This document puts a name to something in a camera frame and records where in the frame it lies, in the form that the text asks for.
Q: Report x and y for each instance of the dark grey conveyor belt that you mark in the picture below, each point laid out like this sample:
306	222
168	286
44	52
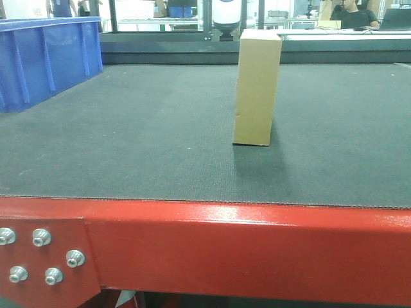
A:
340	136

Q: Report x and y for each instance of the large blue plastic crate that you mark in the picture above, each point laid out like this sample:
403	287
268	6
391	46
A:
41	58

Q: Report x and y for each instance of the small cardboard box on desk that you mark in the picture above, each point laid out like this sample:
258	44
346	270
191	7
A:
328	25

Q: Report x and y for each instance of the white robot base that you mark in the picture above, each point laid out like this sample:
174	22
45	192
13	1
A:
226	15

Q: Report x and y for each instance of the seated person in black shirt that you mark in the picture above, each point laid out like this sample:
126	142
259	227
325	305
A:
351	17

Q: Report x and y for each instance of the red metal conveyor frame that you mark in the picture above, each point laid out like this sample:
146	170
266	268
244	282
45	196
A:
291	252

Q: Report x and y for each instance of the white background desk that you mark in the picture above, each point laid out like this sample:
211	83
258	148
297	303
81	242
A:
328	34

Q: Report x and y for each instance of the silver hex bolt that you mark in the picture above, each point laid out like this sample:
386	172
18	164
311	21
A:
75	258
41	237
53	276
18	274
7	236

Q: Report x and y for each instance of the black laptop on desk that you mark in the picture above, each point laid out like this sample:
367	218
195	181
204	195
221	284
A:
396	19

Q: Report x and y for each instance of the tall brown cardboard box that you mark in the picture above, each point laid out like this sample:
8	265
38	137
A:
258	69

